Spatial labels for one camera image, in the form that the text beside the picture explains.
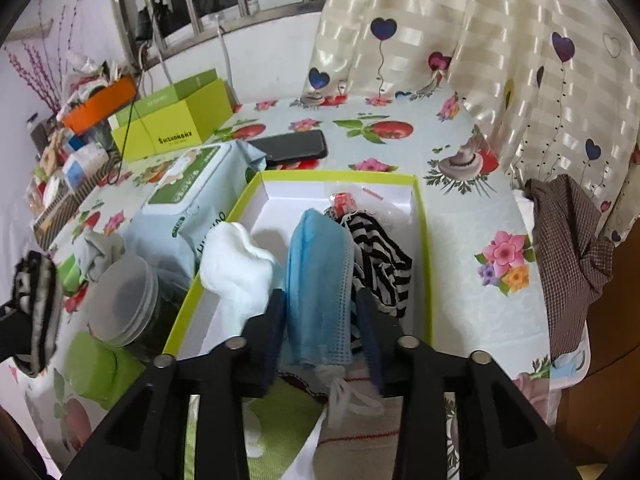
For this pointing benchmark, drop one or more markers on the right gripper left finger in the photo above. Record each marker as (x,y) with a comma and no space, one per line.
(242,367)

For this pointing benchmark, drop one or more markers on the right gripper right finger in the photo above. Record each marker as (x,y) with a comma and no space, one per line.
(402,366)

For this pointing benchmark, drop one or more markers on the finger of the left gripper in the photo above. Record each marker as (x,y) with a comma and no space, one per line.
(12,332)

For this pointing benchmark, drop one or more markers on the green rabbit towel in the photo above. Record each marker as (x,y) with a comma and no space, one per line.
(276,428)

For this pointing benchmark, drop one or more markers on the white cloth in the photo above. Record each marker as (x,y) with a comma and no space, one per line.
(240,273)

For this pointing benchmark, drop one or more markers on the black white striped sock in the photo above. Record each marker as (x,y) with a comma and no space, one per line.
(380,265)

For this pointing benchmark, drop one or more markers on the blue face masks bundle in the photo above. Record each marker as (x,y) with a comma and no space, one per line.
(318,288)

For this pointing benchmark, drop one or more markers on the light green cloth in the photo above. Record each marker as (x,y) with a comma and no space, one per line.
(70,276)

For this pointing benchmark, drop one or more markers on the beige sock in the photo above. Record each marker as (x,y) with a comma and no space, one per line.
(363,443)

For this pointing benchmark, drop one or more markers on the snack packet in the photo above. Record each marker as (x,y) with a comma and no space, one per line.
(352,200)

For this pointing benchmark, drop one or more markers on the green plastic jar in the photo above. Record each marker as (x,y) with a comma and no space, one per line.
(98,372)

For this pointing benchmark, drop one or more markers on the clear lidded dark container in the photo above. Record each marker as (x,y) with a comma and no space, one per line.
(134,306)

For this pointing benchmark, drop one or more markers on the striped cardboard tray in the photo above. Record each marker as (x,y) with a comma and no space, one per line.
(65,204)

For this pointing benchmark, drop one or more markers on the lime green tray box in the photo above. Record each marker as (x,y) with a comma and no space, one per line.
(270,208)

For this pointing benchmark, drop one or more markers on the wet wipes pack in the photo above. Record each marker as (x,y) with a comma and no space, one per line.
(194,195)

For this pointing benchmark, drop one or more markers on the blue white tissue pack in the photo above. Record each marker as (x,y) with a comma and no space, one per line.
(83,164)

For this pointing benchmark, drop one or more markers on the brown checked cloth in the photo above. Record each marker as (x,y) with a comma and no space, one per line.
(574,264)

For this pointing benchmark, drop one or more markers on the black smartphone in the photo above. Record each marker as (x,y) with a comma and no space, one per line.
(292,147)

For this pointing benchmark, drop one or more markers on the orange box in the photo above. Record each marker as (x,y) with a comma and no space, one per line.
(101,105)

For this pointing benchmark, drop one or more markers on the green Shishangnx box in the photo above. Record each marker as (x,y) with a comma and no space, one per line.
(182,115)

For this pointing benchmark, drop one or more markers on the purple flower branches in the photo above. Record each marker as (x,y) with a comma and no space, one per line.
(42,67)

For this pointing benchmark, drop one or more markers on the heart pattern curtain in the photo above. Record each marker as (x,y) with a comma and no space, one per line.
(552,84)

